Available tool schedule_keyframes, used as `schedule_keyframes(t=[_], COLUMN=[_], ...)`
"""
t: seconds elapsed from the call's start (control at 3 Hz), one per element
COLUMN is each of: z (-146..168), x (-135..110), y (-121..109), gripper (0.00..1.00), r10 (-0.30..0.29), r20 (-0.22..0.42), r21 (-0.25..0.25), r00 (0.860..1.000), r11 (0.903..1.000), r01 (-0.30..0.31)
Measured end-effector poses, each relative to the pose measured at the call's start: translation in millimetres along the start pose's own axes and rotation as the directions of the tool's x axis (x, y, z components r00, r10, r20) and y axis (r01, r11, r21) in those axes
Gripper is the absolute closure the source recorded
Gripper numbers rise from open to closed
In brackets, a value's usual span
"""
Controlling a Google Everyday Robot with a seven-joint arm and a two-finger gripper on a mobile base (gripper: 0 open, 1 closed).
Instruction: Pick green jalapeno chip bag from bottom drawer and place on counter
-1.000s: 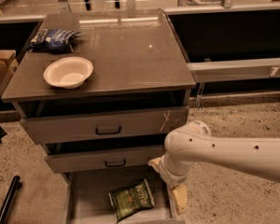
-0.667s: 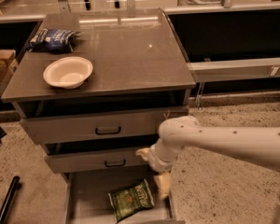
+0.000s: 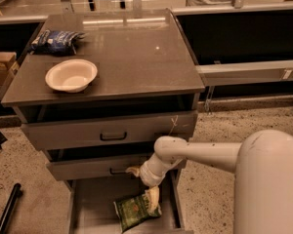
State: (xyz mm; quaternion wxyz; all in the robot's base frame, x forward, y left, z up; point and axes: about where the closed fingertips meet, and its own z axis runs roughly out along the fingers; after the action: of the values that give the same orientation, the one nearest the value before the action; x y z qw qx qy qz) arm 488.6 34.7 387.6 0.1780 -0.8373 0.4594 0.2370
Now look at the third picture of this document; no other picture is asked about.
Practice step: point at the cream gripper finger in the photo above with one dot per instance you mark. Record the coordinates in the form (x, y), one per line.
(135, 171)
(153, 197)

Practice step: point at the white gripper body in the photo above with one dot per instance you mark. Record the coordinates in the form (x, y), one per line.
(148, 177)

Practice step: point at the green jalapeno chip bag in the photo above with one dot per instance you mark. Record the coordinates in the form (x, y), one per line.
(134, 211)

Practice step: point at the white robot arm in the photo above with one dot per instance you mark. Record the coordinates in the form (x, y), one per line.
(263, 169)

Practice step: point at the top grey drawer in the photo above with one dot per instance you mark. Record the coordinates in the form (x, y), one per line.
(111, 130)

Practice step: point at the grey drawer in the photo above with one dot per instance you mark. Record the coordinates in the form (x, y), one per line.
(111, 130)
(93, 212)
(96, 167)

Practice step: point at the bottom grey drawer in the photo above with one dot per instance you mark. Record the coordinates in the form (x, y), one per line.
(93, 212)

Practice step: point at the middle grey drawer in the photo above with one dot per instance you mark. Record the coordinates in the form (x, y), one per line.
(96, 167)

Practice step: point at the grey drawer cabinet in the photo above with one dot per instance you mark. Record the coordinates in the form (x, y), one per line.
(144, 67)

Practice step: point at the blue chip bag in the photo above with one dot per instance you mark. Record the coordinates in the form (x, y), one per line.
(55, 42)

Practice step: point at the white paper bowl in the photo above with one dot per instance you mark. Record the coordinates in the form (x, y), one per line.
(71, 76)

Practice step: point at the black pole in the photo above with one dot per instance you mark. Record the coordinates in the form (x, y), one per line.
(5, 216)

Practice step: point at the grey metal rail barrier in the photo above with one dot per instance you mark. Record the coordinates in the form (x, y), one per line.
(253, 44)

